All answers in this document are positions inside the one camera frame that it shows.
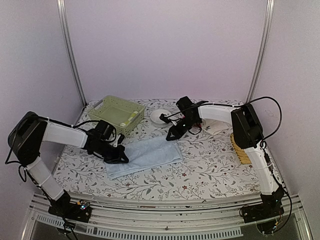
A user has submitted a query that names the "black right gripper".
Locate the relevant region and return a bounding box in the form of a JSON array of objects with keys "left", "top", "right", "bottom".
[{"left": 166, "top": 115, "right": 199, "bottom": 141}]

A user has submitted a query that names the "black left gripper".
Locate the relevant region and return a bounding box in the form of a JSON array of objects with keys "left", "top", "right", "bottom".
[{"left": 93, "top": 139, "right": 129, "bottom": 164}]

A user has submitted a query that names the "light blue towel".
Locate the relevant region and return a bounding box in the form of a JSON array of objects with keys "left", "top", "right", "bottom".
[{"left": 105, "top": 136, "right": 183, "bottom": 180}]

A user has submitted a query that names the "green crocodile pattern towel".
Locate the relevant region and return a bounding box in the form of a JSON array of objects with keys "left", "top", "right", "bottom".
[{"left": 120, "top": 111, "right": 139, "bottom": 128}]

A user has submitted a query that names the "green plastic basket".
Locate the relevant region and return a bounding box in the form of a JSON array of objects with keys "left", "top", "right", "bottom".
[{"left": 88, "top": 95, "right": 145, "bottom": 137}]

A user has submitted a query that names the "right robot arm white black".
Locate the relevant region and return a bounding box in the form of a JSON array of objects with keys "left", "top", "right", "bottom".
[{"left": 159, "top": 96, "right": 285, "bottom": 218}]

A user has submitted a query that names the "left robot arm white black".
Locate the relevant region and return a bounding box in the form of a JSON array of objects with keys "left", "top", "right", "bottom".
[{"left": 7, "top": 111, "right": 129, "bottom": 217}]

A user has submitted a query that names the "white ceramic bowl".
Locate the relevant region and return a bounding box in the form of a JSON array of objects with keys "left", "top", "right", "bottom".
[{"left": 150, "top": 109, "right": 171, "bottom": 128}]

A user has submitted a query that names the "cream white towel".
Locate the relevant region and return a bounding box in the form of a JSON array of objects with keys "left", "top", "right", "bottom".
[{"left": 201, "top": 119, "right": 229, "bottom": 136}]

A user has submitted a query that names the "yellow woven bamboo tray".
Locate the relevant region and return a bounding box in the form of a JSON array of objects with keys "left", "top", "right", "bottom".
[{"left": 230, "top": 133, "right": 251, "bottom": 165}]

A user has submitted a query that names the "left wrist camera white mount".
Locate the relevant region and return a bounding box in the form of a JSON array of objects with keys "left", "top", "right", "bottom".
[{"left": 112, "top": 133, "right": 125, "bottom": 148}]

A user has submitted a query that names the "aluminium front rail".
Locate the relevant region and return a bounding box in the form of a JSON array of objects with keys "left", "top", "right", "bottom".
[{"left": 20, "top": 193, "right": 316, "bottom": 240}]

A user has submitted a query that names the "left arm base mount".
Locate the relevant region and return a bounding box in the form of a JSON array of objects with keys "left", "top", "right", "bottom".
[{"left": 48, "top": 198, "right": 92, "bottom": 223}]

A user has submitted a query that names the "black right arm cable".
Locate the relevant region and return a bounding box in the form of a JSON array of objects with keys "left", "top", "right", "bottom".
[{"left": 246, "top": 96, "right": 283, "bottom": 143}]

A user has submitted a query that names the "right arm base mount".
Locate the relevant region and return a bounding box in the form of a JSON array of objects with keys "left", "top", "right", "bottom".
[{"left": 239, "top": 201, "right": 285, "bottom": 235}]

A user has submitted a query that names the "right aluminium frame post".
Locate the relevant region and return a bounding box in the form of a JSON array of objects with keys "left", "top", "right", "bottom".
[{"left": 245, "top": 0, "right": 275, "bottom": 103}]

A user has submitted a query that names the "aluminium frame post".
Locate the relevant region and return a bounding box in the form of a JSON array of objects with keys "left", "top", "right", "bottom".
[
  {"left": 245, "top": 0, "right": 275, "bottom": 103},
  {"left": 56, "top": 0, "right": 88, "bottom": 107}
]

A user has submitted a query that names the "left aluminium frame post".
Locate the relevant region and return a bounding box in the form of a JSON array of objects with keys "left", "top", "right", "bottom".
[{"left": 56, "top": 0, "right": 88, "bottom": 107}]

